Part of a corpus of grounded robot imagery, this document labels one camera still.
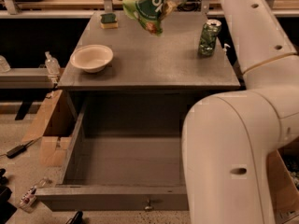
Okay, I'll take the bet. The grey side bench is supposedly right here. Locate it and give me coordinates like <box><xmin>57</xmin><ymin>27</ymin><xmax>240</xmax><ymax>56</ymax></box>
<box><xmin>0</xmin><ymin>68</ymin><xmax>62</xmax><ymax>120</ymax></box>

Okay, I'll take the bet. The white bowl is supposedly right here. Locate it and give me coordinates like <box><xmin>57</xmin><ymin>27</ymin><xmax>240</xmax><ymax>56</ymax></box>
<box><xmin>70</xmin><ymin>45</ymin><xmax>113</xmax><ymax>73</ymax></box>

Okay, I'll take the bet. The white pump dispenser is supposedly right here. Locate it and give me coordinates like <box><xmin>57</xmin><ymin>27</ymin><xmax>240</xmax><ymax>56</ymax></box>
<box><xmin>223</xmin><ymin>43</ymin><xmax>231</xmax><ymax>54</ymax></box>

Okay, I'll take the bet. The clear plastic bottle floor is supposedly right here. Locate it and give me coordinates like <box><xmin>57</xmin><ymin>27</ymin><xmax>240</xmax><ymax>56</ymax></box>
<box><xmin>18</xmin><ymin>177</ymin><xmax>51</xmax><ymax>213</ymax></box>

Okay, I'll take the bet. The cardboard box right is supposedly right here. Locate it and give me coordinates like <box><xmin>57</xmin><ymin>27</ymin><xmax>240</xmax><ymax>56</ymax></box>
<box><xmin>267</xmin><ymin>141</ymin><xmax>299</xmax><ymax>224</ymax></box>

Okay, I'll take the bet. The green soda can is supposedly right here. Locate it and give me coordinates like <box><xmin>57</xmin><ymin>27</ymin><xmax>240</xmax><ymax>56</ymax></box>
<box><xmin>198</xmin><ymin>19</ymin><xmax>221</xmax><ymax>56</ymax></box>

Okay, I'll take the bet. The metal drawer knob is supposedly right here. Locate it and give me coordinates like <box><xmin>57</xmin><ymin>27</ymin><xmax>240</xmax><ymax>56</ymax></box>
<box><xmin>144</xmin><ymin>200</ymin><xmax>154</xmax><ymax>212</ymax></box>

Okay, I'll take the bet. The black power adapter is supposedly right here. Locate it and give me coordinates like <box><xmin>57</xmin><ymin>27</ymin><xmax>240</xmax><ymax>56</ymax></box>
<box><xmin>6</xmin><ymin>145</ymin><xmax>26</xmax><ymax>159</ymax></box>

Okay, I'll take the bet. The cardboard box left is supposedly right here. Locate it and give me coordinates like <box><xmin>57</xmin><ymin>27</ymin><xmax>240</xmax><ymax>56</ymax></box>
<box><xmin>22</xmin><ymin>90</ymin><xmax>75</xmax><ymax>167</ymax></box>

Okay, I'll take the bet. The green rice chip bag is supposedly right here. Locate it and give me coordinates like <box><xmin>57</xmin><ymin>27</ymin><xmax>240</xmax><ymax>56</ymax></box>
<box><xmin>122</xmin><ymin>0</ymin><xmax>178</xmax><ymax>35</ymax></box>

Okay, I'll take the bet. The grey open drawer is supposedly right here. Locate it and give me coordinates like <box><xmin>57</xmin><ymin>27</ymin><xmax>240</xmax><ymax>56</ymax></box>
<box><xmin>37</xmin><ymin>93</ymin><xmax>192</xmax><ymax>211</ymax></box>

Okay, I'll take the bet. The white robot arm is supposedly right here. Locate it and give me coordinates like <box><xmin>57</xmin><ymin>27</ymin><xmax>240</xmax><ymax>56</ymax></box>
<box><xmin>182</xmin><ymin>0</ymin><xmax>298</xmax><ymax>224</ymax></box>

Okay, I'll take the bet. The green yellow sponge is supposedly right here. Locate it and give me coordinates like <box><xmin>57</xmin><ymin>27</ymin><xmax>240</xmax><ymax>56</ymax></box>
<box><xmin>100</xmin><ymin>13</ymin><xmax>118</xmax><ymax>29</ymax></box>

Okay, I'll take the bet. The grey cabinet counter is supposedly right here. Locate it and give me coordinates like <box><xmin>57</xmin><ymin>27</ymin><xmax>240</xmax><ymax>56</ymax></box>
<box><xmin>58</xmin><ymin>11</ymin><xmax>240</xmax><ymax>120</ymax></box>

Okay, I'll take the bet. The clear sanitizer bottle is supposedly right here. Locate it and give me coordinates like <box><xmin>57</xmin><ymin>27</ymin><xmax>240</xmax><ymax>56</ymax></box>
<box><xmin>45</xmin><ymin>51</ymin><xmax>60</xmax><ymax>76</ymax></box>

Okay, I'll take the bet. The cardboard box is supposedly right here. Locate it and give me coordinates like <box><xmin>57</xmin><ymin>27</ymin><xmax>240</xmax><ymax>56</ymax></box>
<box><xmin>22</xmin><ymin>90</ymin><xmax>75</xmax><ymax>167</ymax></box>
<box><xmin>267</xmin><ymin>141</ymin><xmax>299</xmax><ymax>224</ymax></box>

